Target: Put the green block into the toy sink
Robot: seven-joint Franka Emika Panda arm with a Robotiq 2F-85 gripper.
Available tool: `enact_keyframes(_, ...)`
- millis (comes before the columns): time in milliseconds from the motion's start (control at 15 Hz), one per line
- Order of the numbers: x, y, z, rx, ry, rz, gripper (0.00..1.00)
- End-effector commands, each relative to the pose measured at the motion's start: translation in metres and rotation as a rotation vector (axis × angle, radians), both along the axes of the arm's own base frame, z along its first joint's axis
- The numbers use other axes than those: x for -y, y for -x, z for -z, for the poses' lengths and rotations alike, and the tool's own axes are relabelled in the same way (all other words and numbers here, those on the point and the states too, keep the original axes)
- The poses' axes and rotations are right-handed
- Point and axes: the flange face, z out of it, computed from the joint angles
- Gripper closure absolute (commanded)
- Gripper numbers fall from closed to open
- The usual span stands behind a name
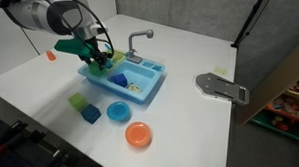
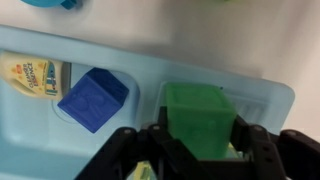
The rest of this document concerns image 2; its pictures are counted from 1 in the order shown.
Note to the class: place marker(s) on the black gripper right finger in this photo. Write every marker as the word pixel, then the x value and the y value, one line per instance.
pixel 283 156

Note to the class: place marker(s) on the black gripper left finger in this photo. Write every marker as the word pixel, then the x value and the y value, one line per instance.
pixel 133 153

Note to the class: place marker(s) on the blue toy block with embossing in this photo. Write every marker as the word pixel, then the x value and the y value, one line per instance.
pixel 93 98

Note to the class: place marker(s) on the light blue toy sink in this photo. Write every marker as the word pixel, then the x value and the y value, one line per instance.
pixel 30 146

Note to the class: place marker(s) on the yellow toy cleanser bottle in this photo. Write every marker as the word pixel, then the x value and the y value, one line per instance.
pixel 31 76

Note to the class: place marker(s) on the blue toy bowl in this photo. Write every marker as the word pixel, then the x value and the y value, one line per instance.
pixel 50 2

